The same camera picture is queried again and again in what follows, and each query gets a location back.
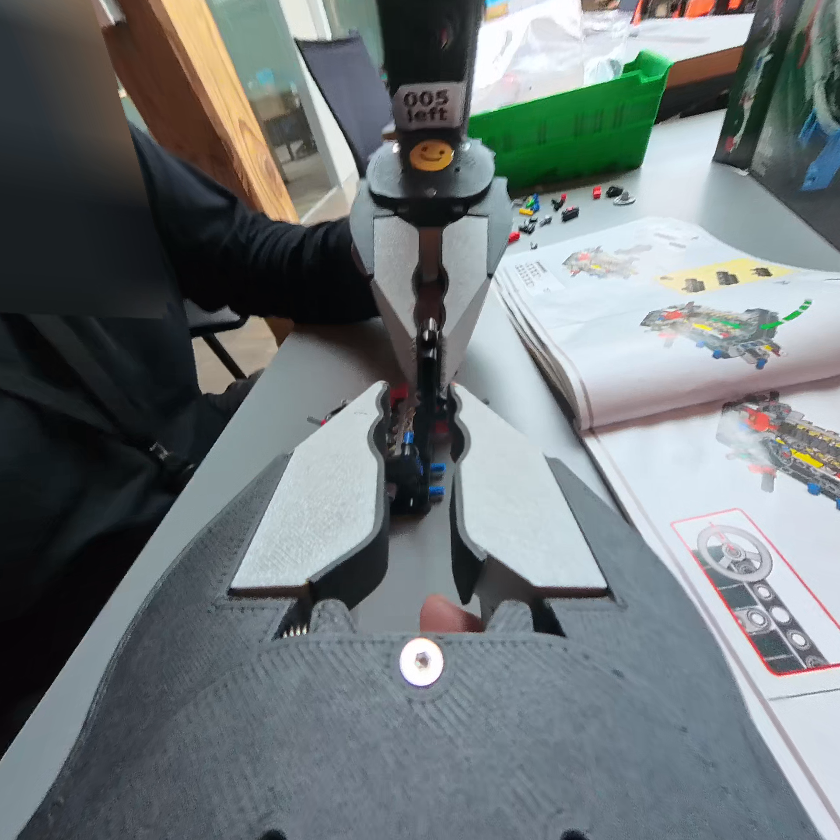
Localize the person's left forearm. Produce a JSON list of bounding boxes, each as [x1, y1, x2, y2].
[[131, 128, 378, 326]]

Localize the person's right hand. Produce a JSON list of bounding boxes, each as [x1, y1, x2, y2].
[[420, 594, 483, 634]]

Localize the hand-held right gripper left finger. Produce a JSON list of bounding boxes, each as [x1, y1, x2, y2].
[[228, 381, 391, 611]]

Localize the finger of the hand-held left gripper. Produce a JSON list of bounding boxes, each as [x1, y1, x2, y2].
[[436, 217, 490, 388], [372, 217, 424, 388]]

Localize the black chair armrest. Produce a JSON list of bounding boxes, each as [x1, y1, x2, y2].
[[184, 302, 253, 382]]

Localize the dark office chair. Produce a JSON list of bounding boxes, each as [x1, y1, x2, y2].
[[294, 33, 395, 178]]

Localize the person's dark clothing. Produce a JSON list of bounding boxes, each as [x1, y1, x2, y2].
[[0, 315, 263, 756]]

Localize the green plastic bin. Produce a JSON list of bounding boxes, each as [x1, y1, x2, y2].
[[467, 49, 673, 194]]

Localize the small red black lego assembly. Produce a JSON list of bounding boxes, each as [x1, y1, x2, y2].
[[307, 386, 413, 431]]

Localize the black lego beam assembly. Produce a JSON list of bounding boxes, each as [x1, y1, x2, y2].
[[384, 317, 454, 519]]

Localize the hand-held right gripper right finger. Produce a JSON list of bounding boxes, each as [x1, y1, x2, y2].
[[449, 384, 610, 608]]

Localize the scattered small lego pieces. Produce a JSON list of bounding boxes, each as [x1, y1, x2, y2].
[[508, 185, 608, 250]]

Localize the clear plastic bags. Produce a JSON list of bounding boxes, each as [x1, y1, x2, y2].
[[469, 0, 651, 116]]

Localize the neighbouring wooden-edged table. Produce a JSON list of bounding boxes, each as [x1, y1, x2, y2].
[[630, 10, 756, 91]]

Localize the lego set box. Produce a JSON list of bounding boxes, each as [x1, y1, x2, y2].
[[712, 0, 840, 227]]

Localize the lego instruction booklet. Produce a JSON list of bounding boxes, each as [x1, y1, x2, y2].
[[492, 217, 840, 828]]

